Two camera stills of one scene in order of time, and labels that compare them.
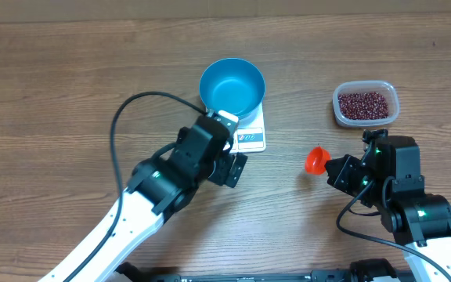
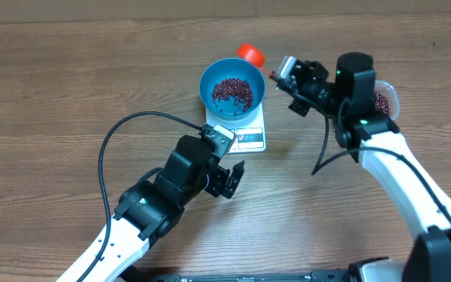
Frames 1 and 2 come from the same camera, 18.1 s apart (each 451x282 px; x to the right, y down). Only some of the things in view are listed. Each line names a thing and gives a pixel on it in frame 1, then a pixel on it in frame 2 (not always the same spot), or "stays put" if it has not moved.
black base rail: (313, 276) stays put
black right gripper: (341, 173) → (322, 73)
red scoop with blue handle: (315, 160) → (254, 56)
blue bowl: (232, 85) stays put
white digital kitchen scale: (250, 135) stays put
